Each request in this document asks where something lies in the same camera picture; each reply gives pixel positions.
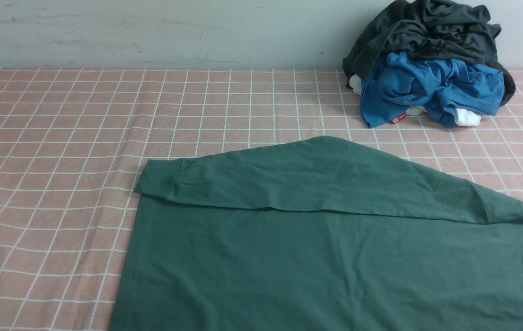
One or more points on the green long-sleeve top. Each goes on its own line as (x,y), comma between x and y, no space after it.
(319,235)

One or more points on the pink checkered tablecloth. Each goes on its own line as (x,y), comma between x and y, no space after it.
(73,142)

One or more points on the blue crumpled garment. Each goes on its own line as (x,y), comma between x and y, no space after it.
(398,82)

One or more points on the dark grey crumpled garment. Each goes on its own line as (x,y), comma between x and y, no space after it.
(427,30)

